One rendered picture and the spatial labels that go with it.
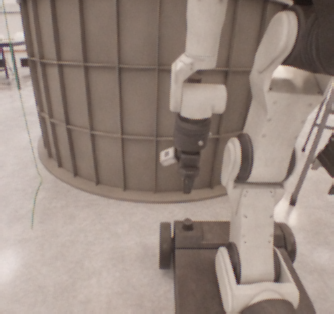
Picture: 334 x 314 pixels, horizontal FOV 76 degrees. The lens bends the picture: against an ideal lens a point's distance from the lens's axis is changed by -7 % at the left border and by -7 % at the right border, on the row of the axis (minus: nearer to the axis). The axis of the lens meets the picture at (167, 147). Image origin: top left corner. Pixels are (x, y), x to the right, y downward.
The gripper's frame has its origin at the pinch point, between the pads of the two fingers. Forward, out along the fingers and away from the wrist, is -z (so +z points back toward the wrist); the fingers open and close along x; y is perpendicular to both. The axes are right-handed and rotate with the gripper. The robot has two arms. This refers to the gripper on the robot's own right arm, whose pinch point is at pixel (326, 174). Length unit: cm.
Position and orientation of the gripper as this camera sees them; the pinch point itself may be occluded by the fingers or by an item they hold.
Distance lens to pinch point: 83.3
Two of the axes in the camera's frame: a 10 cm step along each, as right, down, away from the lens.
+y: -10.0, -0.3, -0.3
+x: 0.0, -6.1, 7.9
